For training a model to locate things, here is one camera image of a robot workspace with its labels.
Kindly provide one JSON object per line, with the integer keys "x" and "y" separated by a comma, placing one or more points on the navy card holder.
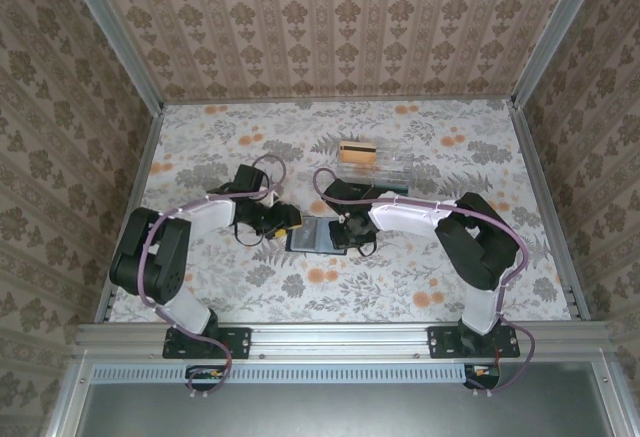
{"x": 310, "y": 234}

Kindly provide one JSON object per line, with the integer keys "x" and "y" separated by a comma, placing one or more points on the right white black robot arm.
{"x": 480, "y": 252}

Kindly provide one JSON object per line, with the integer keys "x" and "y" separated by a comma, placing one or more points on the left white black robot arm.
{"x": 150, "y": 257}

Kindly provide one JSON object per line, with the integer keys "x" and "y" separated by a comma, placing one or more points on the gold card with stripe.
{"x": 358, "y": 155}

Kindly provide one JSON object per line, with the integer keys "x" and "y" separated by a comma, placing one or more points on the clear acrylic card organizer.
{"x": 395, "y": 167}

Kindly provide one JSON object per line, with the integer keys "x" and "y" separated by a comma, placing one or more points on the left black connector board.
{"x": 206, "y": 375}

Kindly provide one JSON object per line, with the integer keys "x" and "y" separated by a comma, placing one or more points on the black connector board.
{"x": 484, "y": 373}
{"x": 206, "y": 375}

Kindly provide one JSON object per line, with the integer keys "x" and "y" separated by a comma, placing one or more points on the grey metal sheet panel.
{"x": 340, "y": 412}

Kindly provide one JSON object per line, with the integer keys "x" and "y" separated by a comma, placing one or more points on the right black connector board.
{"x": 484, "y": 373}

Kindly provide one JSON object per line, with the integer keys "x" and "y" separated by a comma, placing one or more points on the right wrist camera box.
{"x": 345, "y": 217}

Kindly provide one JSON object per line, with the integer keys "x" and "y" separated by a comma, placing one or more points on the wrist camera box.
{"x": 345, "y": 217}
{"x": 273, "y": 199}

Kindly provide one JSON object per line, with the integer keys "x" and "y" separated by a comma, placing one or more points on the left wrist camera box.
{"x": 273, "y": 199}

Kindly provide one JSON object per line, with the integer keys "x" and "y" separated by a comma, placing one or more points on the aluminium cross rail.
{"x": 340, "y": 339}

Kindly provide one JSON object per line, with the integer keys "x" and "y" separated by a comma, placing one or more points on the left aluminium table rail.
{"x": 142, "y": 177}

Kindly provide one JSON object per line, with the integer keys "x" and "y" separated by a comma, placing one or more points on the aluminium table rail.
{"x": 142, "y": 177}
{"x": 537, "y": 177}

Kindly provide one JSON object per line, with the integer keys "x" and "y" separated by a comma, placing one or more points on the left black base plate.
{"x": 235, "y": 342}

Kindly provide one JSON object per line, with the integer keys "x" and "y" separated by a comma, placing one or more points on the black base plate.
{"x": 442, "y": 342}
{"x": 235, "y": 342}

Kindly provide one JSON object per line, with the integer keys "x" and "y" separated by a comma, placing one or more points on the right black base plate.
{"x": 442, "y": 342}

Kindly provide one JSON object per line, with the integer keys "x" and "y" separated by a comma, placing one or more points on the right aluminium table rail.
{"x": 537, "y": 177}

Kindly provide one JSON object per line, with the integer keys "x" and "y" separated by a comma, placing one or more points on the left aluminium frame post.
{"x": 112, "y": 32}

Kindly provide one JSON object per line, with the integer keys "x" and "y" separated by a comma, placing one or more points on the aluminium frame post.
{"x": 112, "y": 32}
{"x": 557, "y": 32}

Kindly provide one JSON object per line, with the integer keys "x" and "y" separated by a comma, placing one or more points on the right aluminium frame post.
{"x": 557, "y": 32}

